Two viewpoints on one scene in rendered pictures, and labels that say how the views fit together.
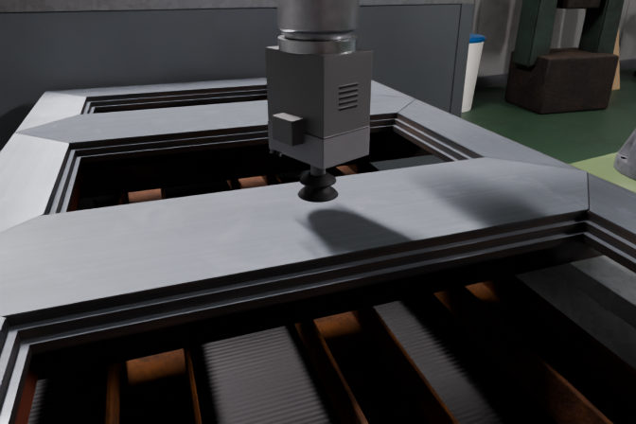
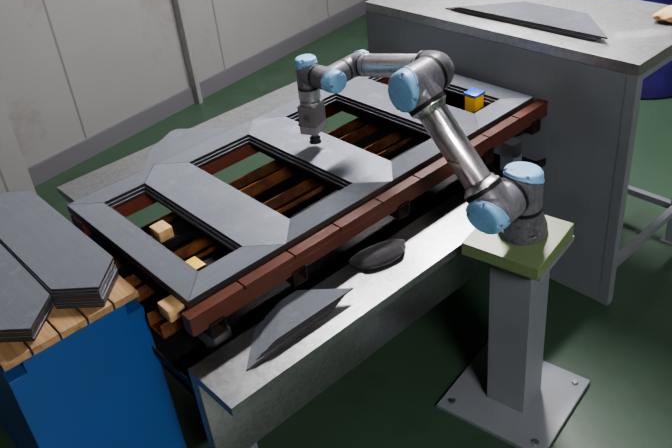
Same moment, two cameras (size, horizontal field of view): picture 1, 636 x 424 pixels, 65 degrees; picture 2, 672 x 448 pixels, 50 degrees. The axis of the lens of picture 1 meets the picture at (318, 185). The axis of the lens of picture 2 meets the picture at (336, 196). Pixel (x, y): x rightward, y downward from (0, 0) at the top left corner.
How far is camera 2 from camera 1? 239 cm
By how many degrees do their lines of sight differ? 62
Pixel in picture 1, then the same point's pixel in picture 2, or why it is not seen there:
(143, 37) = (433, 40)
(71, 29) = (407, 29)
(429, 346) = (375, 228)
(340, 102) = (304, 119)
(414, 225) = (318, 160)
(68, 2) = (407, 16)
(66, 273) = (264, 132)
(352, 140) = (309, 130)
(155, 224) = (291, 130)
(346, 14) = (304, 98)
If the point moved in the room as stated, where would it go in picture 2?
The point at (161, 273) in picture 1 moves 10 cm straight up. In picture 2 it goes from (272, 140) to (268, 116)
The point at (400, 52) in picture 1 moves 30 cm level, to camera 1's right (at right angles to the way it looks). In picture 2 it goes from (576, 94) to (636, 125)
